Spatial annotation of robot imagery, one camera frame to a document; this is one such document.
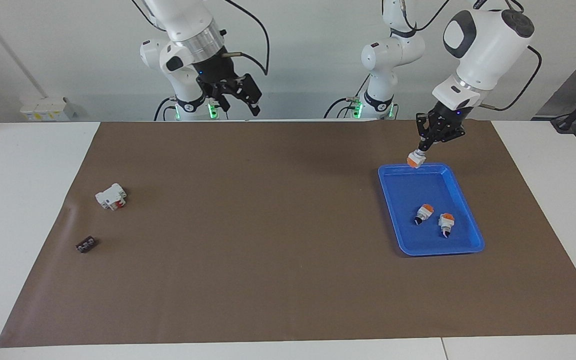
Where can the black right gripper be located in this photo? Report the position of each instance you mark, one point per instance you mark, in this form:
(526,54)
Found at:
(213,72)

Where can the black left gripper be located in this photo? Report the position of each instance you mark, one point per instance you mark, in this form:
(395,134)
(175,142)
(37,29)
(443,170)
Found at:
(445,117)

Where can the grey switch orange green base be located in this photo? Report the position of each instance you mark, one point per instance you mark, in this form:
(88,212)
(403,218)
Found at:
(416,160)

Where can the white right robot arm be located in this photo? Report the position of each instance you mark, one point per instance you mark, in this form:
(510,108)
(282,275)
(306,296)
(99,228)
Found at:
(183,25)

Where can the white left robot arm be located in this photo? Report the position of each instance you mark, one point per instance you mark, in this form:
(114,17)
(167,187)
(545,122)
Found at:
(488,50)

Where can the blue plastic tray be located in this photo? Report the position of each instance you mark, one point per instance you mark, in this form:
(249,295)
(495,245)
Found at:
(418,187)

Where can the brown table mat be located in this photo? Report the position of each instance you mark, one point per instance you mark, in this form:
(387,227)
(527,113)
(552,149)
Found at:
(268,250)

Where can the white circuit breaker red lever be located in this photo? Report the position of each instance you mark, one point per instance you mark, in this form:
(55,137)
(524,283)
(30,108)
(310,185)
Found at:
(109,196)

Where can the small dark terminal block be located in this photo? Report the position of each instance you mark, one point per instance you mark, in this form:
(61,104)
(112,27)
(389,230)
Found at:
(86,245)

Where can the grey selector switch orange base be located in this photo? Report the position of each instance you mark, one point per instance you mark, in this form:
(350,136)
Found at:
(446,222)
(424,212)

